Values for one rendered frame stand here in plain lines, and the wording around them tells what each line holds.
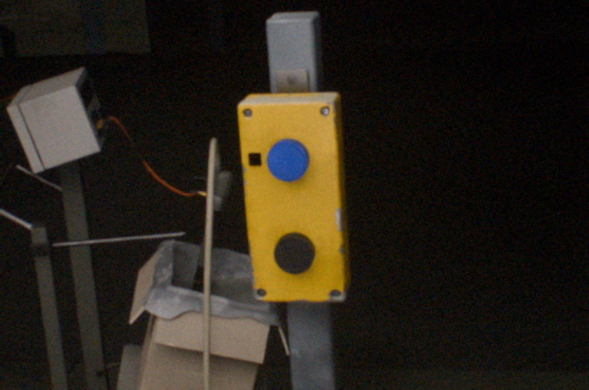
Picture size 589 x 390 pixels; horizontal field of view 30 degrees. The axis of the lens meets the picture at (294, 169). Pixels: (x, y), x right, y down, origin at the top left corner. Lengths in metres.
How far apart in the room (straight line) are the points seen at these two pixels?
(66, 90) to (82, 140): 0.14
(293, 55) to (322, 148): 0.12
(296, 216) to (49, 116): 1.70
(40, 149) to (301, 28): 1.73
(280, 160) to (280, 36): 0.16
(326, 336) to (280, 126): 0.31
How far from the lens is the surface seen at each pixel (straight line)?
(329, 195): 1.34
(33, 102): 2.98
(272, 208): 1.36
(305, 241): 1.35
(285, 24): 1.35
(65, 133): 2.99
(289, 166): 1.32
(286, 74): 1.36
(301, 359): 1.49
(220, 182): 2.86
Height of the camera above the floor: 1.84
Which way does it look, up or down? 16 degrees down
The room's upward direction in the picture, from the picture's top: 4 degrees counter-clockwise
